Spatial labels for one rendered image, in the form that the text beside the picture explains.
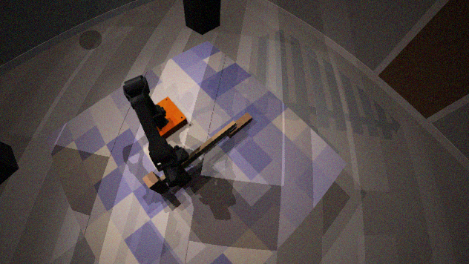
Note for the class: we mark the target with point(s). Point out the long brown wooden beam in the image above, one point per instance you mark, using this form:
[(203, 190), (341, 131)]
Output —
[(205, 146)]

